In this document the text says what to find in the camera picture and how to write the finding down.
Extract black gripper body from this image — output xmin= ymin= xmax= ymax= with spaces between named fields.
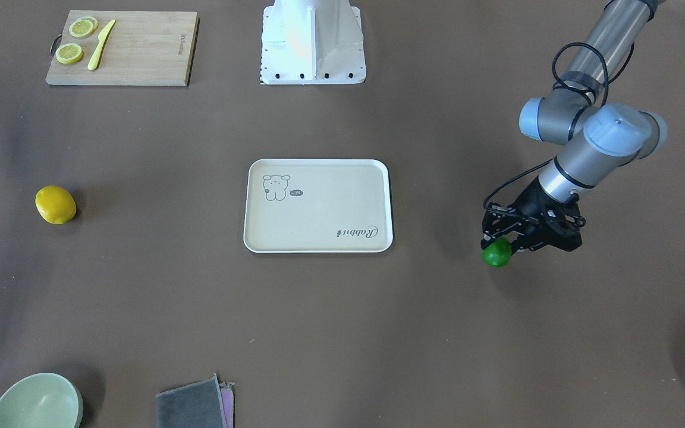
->
xmin=483 ymin=176 xmax=586 ymax=251

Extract green lime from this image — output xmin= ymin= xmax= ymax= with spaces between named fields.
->
xmin=482 ymin=237 xmax=514 ymax=268

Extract yellow lemon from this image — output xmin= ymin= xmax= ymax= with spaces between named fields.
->
xmin=34 ymin=186 xmax=78 ymax=225

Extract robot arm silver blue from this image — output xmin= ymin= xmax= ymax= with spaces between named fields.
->
xmin=480 ymin=1 xmax=668 ymax=254

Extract cream rectangular tray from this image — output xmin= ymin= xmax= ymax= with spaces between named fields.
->
xmin=244 ymin=158 xmax=394 ymax=254

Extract pink cloth underneath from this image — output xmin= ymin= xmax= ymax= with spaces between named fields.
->
xmin=219 ymin=382 xmax=235 ymax=428

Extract grey folded cloth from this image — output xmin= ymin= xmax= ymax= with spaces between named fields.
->
xmin=155 ymin=376 xmax=230 ymax=427

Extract wooden cutting board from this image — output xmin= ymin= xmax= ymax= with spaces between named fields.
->
xmin=45 ymin=9 xmax=199 ymax=86

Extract yellow plastic knife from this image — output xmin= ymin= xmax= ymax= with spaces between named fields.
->
xmin=87 ymin=19 xmax=117 ymax=71

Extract lemon slice upper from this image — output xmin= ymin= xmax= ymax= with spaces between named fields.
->
xmin=68 ymin=16 xmax=98 ymax=38

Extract lemon slice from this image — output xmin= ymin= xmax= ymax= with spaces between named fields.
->
xmin=68 ymin=16 xmax=98 ymax=38
xmin=54 ymin=43 xmax=84 ymax=65

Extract lemon slice lower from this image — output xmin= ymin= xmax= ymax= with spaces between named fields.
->
xmin=54 ymin=43 xmax=84 ymax=65

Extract light green bowl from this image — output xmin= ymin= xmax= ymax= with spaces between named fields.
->
xmin=0 ymin=372 xmax=84 ymax=427

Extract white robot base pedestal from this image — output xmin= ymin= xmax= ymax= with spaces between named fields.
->
xmin=259 ymin=1 xmax=367 ymax=85

